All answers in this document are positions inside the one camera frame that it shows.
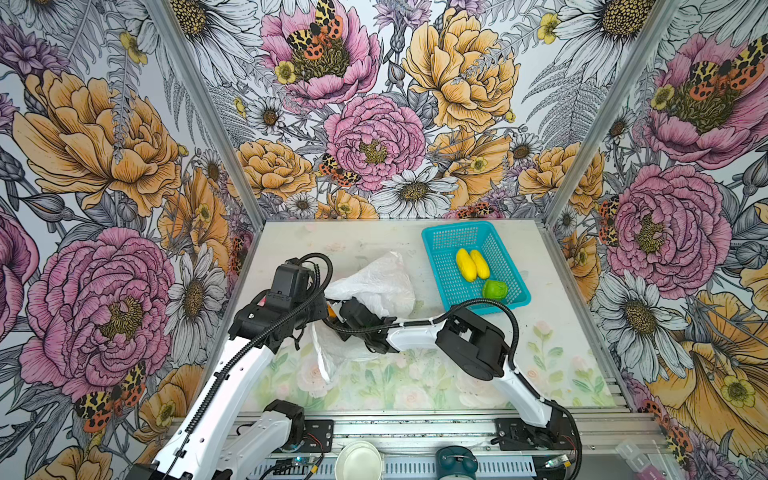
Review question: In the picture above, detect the white plastic bag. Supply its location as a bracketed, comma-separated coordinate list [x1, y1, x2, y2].
[311, 251, 415, 383]

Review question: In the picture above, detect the yellow fruit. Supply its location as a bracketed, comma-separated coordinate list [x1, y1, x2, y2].
[470, 250, 491, 280]
[455, 248, 478, 283]

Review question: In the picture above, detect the green fruit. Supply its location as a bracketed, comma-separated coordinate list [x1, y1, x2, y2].
[481, 279, 509, 302]

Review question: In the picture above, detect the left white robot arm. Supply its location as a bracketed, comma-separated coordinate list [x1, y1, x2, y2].
[127, 253, 333, 479]

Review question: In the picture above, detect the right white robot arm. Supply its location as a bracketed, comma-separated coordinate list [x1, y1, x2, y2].
[324, 298, 582, 453]

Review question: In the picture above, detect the teal plastic basket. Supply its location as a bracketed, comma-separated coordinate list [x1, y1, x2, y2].
[421, 221, 531, 309]

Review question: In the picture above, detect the white round cup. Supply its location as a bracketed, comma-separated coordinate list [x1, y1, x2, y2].
[334, 440, 384, 480]

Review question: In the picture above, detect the dark green round container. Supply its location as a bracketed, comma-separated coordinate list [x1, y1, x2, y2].
[435, 445, 479, 480]

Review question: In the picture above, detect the pink plastic object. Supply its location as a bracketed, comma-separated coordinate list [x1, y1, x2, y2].
[616, 442, 666, 480]

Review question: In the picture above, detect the aluminium front rail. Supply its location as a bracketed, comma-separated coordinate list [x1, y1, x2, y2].
[227, 410, 666, 455]

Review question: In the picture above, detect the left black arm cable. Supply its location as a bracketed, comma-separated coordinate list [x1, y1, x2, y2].
[161, 251, 335, 480]

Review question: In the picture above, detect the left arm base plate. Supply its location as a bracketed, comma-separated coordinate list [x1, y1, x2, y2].
[279, 419, 335, 454]

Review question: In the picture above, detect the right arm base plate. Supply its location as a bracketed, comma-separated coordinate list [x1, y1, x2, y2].
[491, 417, 578, 451]

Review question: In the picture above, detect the right black corrugated cable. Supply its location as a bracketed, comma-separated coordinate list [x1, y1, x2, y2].
[321, 298, 584, 480]

